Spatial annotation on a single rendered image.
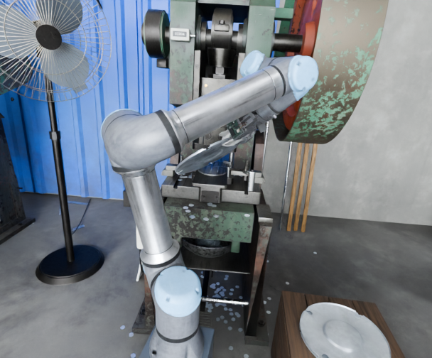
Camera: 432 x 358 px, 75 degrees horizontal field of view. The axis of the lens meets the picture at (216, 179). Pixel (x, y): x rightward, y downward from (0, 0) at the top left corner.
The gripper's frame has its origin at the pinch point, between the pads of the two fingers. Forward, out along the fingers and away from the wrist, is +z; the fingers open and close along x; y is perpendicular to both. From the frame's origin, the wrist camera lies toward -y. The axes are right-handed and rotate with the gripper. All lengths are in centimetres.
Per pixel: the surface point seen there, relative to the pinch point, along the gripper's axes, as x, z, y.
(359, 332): 81, -4, -14
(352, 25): -8, -50, -12
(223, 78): -28.9, 0.1, -18.5
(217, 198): 15.4, 24.5, -8.0
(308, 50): -20, -29, -36
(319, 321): 73, 5, -9
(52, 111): -63, 75, 23
